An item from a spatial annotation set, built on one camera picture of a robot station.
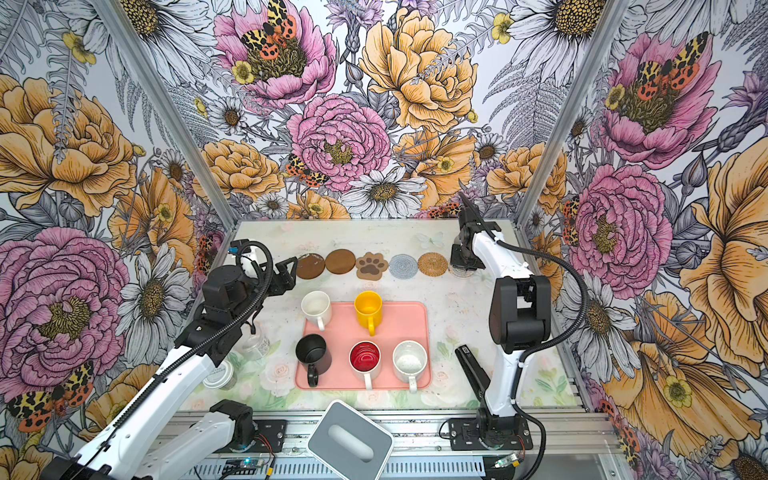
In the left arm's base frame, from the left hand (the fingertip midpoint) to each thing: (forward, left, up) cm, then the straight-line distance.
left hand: (285, 270), depth 77 cm
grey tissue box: (-35, -16, -23) cm, 45 cm away
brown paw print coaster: (+19, -20, -25) cm, 37 cm away
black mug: (-12, -4, -23) cm, 26 cm away
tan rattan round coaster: (+20, -42, -24) cm, 52 cm away
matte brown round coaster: (+21, -9, -24) cm, 33 cm away
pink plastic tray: (-2, -30, -24) cm, 39 cm away
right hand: (+10, -50, -14) cm, 53 cm away
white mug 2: (-15, -32, -23) cm, 42 cm away
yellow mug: (+2, -20, -22) cm, 30 cm away
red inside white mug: (-14, -19, -22) cm, 32 cm away
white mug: (+1, -4, -21) cm, 21 cm away
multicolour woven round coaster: (+16, -51, -24) cm, 59 cm away
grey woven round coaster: (+19, -31, -24) cm, 44 cm away
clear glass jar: (-12, +10, -18) cm, 24 cm away
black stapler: (-19, -48, -21) cm, 56 cm away
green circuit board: (-38, +8, -25) cm, 46 cm away
